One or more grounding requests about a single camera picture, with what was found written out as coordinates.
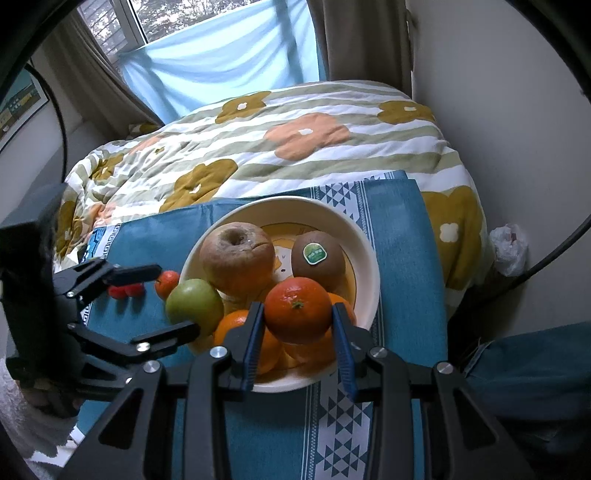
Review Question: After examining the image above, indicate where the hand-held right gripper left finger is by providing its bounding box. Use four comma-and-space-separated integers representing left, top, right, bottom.
58, 302, 266, 480

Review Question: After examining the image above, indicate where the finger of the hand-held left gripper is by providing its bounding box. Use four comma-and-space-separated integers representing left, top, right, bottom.
69, 320, 201, 384
53, 258, 163, 308

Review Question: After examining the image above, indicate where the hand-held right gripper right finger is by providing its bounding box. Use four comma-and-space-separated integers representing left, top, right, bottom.
331, 302, 536, 480

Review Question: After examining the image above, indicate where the large orange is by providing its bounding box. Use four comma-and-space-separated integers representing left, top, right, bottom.
283, 292, 358, 365
213, 309, 283, 376

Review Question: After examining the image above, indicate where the small mandarin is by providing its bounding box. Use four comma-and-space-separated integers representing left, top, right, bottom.
264, 276, 333, 344
154, 270, 181, 300

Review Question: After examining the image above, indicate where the green apple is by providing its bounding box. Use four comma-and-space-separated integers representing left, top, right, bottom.
165, 278, 225, 337

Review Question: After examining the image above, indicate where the cream bowl with yellow inside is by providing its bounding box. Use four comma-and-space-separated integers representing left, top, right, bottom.
178, 196, 382, 393

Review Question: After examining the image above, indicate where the kiwi with green sticker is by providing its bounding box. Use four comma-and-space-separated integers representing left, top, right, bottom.
291, 231, 346, 292

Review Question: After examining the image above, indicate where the wrinkled brown apple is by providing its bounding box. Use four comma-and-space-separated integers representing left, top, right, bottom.
199, 222, 275, 298

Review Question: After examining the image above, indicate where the person's left hand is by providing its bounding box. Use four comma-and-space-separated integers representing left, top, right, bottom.
21, 378, 84, 418

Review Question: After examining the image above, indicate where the mandala patterned cloth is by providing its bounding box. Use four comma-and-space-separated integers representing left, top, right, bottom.
78, 225, 123, 266

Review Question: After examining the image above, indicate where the blue cloth with triangle band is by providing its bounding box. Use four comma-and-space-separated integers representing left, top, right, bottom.
76, 170, 451, 480

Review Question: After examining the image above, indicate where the floral striped blanket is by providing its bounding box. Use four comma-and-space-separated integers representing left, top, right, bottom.
53, 80, 485, 305

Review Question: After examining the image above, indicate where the grey-brown curtain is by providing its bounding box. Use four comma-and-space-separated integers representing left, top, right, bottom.
307, 0, 416, 93
44, 28, 160, 139

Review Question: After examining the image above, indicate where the blue denim fabric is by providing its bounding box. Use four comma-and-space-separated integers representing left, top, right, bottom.
462, 320, 591, 467

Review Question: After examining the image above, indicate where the white plastic bag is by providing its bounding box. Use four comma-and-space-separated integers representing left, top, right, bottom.
489, 224, 529, 278

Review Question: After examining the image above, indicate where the light blue window cloth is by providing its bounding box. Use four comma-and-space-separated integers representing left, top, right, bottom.
117, 0, 324, 125

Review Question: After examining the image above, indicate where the window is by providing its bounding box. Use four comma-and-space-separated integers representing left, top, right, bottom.
76, 0, 264, 56

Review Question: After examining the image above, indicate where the framed wall picture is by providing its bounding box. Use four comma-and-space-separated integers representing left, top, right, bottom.
0, 69, 49, 151

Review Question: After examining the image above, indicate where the black cable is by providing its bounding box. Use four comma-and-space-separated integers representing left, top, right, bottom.
445, 217, 591, 319

